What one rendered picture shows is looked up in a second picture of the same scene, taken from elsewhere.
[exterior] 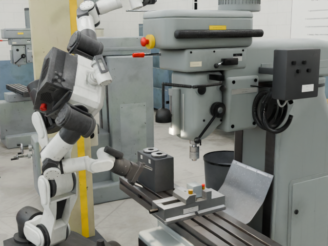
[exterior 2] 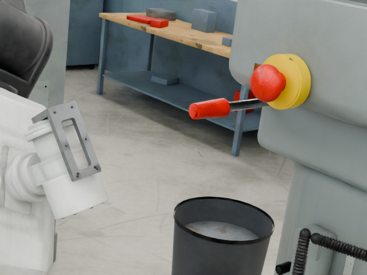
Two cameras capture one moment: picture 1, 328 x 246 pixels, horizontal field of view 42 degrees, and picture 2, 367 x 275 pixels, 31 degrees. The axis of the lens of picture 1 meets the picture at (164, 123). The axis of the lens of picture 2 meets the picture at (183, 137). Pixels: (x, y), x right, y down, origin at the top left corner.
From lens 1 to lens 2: 1.23 m
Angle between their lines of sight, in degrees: 15
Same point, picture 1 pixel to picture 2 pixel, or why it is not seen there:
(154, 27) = (320, 33)
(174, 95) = (320, 259)
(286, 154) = not seen: outside the picture
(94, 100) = (32, 264)
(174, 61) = (345, 151)
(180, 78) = (344, 201)
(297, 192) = not seen: outside the picture
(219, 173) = (209, 255)
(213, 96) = not seen: outside the picture
